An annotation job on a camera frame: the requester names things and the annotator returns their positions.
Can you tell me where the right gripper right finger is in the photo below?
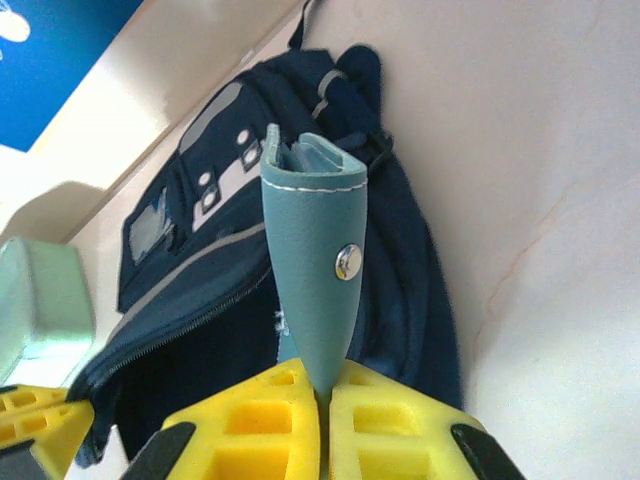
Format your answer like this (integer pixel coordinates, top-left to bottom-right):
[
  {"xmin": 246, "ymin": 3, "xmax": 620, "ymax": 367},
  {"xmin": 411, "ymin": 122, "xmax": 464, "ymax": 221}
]
[{"xmin": 327, "ymin": 359, "xmax": 526, "ymax": 480}]

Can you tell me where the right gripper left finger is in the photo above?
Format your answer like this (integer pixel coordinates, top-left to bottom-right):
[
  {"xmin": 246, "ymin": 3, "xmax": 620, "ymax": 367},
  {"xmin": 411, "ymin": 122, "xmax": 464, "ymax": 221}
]
[{"xmin": 127, "ymin": 357, "xmax": 321, "ymax": 480}]

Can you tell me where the navy blue backpack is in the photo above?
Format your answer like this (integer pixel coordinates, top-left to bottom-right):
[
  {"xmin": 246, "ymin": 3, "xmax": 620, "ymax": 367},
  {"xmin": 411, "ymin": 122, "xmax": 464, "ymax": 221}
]
[{"xmin": 64, "ymin": 0, "xmax": 464, "ymax": 464}]

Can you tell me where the teal leather case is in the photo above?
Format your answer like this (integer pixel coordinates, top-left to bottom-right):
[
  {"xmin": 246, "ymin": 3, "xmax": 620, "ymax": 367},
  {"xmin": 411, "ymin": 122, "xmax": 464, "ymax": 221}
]
[{"xmin": 259, "ymin": 123, "xmax": 369, "ymax": 396}]

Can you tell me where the mint green lunch box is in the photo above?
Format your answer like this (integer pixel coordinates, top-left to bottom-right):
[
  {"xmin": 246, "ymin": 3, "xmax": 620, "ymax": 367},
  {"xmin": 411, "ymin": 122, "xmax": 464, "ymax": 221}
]
[{"xmin": 0, "ymin": 237, "xmax": 96, "ymax": 381}]

